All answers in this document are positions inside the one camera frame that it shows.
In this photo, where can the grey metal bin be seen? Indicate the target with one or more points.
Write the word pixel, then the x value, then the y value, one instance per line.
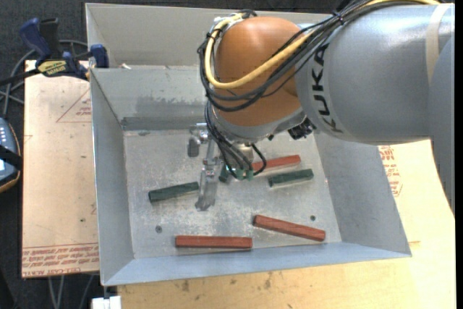
pixel 224 220

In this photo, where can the brown cardboard board, red print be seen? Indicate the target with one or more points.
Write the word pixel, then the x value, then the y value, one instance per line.
pixel 58 155

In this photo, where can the red-brown flat block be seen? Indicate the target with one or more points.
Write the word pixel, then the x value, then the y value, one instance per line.
pixel 213 241
pixel 282 161
pixel 289 228

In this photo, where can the dark green flat block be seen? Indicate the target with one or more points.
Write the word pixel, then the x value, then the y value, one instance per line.
pixel 291 178
pixel 173 191

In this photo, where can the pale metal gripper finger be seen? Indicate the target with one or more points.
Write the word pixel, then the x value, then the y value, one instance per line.
pixel 201 194
pixel 212 191

